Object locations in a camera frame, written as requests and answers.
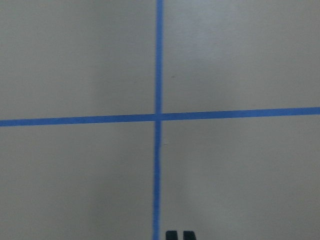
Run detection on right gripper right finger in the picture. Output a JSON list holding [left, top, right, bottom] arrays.
[[183, 230, 197, 240]]

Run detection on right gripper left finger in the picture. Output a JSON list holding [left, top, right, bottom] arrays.
[[165, 230, 178, 240]]

